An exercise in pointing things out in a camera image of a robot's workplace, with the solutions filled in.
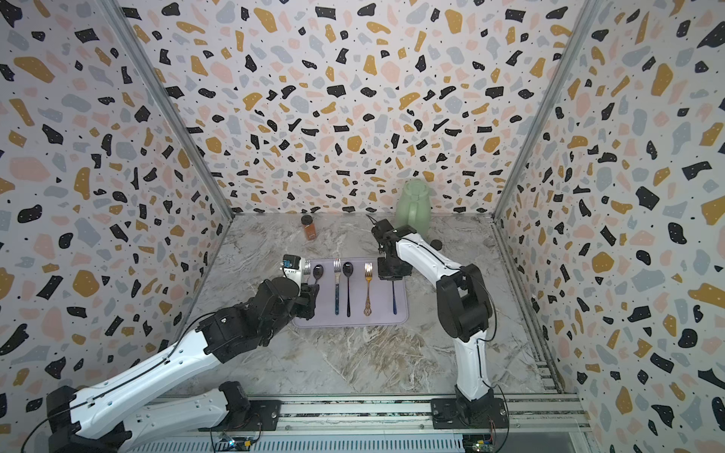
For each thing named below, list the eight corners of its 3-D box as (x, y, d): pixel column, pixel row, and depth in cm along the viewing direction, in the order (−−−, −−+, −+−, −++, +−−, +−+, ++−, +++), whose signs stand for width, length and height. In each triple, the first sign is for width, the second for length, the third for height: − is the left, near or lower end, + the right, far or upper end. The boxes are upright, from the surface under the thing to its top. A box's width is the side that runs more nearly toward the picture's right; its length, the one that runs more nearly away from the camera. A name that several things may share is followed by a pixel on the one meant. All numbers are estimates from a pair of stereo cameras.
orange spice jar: (304, 240, 116) (300, 224, 109) (306, 231, 119) (302, 215, 112) (315, 240, 116) (312, 225, 109) (317, 231, 119) (314, 215, 112)
